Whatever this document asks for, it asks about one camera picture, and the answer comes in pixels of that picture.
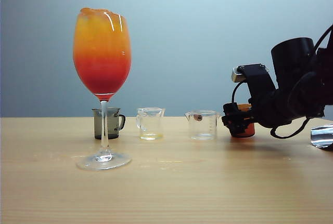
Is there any crumpled silver foil sheet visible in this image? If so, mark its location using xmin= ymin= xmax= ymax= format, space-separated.
xmin=311 ymin=124 xmax=333 ymax=150

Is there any clear cup with yellow residue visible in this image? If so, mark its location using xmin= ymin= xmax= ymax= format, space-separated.
xmin=135 ymin=107 xmax=167 ymax=141

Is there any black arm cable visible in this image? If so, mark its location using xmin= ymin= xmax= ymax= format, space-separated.
xmin=270 ymin=116 xmax=312 ymax=139
xmin=313 ymin=23 xmax=333 ymax=55

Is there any black camera cable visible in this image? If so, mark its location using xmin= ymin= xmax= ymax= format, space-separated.
xmin=231 ymin=81 xmax=244 ymax=104

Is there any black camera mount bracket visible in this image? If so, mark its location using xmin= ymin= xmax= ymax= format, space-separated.
xmin=238 ymin=64 xmax=276 ymax=105

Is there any grey smoked measuring cup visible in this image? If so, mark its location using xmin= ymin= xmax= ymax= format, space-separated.
xmin=91 ymin=107 xmax=126 ymax=140

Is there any amber red measuring cup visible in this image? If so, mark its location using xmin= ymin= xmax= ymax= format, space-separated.
xmin=228 ymin=103 xmax=256 ymax=138

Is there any clear cup with graduation marks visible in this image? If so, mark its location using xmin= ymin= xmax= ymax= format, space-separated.
xmin=185 ymin=110 xmax=221 ymax=141

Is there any wine glass with orange drink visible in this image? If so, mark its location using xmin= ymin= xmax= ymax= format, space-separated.
xmin=72 ymin=7 xmax=133 ymax=172

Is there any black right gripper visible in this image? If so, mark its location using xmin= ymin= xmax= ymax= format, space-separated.
xmin=221 ymin=90 xmax=294 ymax=137

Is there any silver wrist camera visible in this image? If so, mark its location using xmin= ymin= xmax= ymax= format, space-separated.
xmin=231 ymin=64 xmax=266 ymax=82

